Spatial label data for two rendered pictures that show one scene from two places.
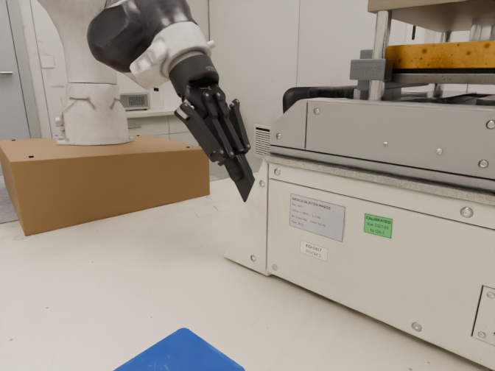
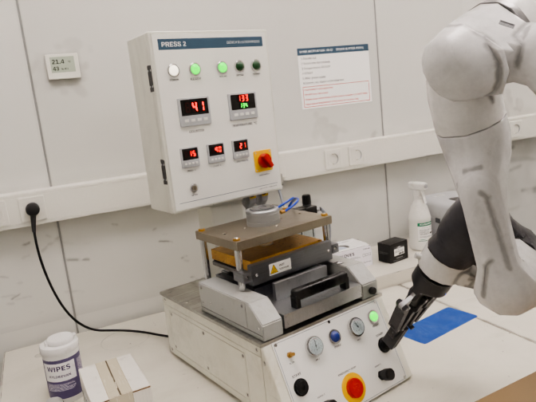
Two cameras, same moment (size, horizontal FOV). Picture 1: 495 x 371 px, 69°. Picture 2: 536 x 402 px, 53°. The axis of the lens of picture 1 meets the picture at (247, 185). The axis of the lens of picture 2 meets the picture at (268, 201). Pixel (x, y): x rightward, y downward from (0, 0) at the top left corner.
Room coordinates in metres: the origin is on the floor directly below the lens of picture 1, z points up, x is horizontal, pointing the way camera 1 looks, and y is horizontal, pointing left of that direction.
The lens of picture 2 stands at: (1.65, 0.03, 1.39)
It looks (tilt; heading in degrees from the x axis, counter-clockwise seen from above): 11 degrees down; 194
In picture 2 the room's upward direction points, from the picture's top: 6 degrees counter-clockwise
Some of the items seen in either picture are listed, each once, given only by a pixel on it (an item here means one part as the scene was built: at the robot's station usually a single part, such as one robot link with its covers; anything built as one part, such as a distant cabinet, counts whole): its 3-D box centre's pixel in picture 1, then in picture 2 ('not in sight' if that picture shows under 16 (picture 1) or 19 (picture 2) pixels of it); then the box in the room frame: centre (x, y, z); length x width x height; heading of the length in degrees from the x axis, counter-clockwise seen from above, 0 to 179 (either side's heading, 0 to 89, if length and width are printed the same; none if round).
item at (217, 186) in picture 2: not in sight; (217, 162); (0.34, -0.41, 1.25); 0.33 x 0.16 x 0.64; 139
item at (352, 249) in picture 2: not in sight; (335, 258); (-0.13, -0.19, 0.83); 0.23 x 0.12 x 0.07; 128
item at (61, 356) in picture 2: not in sight; (63, 366); (0.62, -0.77, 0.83); 0.09 x 0.09 x 0.15
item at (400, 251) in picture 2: not in sight; (392, 250); (-0.21, 0.00, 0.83); 0.09 x 0.06 x 0.07; 137
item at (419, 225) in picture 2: not in sight; (419, 215); (-0.33, 0.10, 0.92); 0.09 x 0.08 x 0.25; 40
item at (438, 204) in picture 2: not in sight; (455, 218); (-0.43, 0.24, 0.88); 0.25 x 0.20 x 0.17; 31
